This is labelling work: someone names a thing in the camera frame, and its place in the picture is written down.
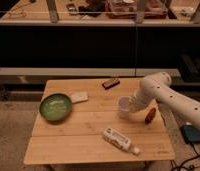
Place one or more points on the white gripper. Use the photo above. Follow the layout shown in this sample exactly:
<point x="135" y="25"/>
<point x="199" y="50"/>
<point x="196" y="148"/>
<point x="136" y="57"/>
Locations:
<point x="138" y="101"/>

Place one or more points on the white ceramic cup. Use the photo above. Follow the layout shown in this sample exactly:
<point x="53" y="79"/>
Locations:
<point x="123" y="106"/>

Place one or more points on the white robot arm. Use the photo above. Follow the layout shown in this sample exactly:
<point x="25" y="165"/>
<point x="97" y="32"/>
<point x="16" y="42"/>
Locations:
<point x="157" y="86"/>

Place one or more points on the brown sausage toy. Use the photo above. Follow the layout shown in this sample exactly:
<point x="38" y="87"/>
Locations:
<point x="150" y="116"/>

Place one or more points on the dark brown rectangular block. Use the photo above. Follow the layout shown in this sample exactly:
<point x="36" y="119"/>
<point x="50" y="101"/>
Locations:
<point x="110" y="83"/>

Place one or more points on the black foot pedal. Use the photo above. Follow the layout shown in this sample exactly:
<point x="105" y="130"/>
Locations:
<point x="190" y="134"/>

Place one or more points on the wooden table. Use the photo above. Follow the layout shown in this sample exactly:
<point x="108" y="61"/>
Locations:
<point x="78" y="139"/>

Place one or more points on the green frying pan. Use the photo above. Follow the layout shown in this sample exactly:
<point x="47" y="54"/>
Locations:
<point x="58" y="106"/>

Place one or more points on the plastic food tray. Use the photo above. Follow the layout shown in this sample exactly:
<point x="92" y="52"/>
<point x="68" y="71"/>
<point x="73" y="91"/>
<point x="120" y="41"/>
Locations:
<point x="128" y="9"/>

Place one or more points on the dark phone on shelf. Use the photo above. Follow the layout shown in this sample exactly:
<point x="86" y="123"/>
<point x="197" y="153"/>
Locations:
<point x="72" y="9"/>

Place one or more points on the eyeglasses on shelf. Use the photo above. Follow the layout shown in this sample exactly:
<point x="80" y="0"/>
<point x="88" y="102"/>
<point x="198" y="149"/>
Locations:
<point x="18" y="14"/>

